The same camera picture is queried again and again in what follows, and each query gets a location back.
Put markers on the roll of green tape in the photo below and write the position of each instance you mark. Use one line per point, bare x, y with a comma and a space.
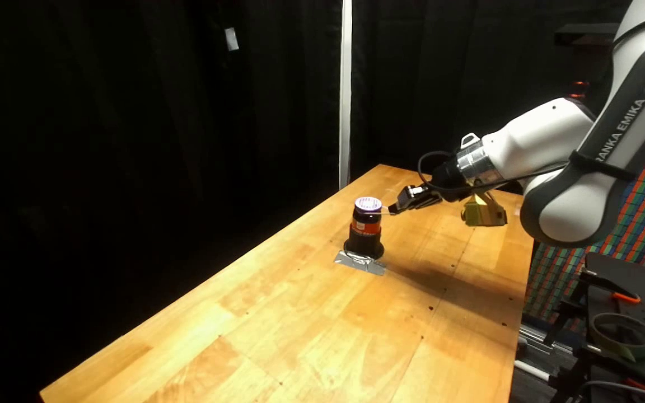
622, 336

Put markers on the orange clamp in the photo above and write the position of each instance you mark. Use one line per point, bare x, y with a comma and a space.
624, 296

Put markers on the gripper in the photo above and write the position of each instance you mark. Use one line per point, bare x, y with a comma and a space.
447, 173

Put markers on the white vertical pole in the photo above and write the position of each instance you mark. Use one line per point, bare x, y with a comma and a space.
346, 92

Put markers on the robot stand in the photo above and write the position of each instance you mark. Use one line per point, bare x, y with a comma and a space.
630, 336

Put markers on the silver tape patch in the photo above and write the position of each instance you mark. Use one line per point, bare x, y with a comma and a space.
359, 262

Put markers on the black shelf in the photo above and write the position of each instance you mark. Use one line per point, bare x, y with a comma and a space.
585, 33

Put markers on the thin elastic band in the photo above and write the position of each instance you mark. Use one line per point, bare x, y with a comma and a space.
381, 212

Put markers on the olive wedge block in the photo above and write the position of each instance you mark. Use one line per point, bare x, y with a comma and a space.
482, 213

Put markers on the black curtain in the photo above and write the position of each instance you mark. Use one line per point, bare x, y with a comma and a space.
132, 140

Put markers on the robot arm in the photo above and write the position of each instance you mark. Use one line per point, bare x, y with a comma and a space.
557, 134

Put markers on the dark bottle with white cap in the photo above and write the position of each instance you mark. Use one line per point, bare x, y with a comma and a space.
367, 221

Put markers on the black round bottle holder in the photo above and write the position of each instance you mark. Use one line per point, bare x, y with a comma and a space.
364, 247

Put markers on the multicoloured checkered panel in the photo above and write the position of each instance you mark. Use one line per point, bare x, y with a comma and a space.
630, 224

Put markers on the small white tag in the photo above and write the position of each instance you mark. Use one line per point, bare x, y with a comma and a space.
232, 39

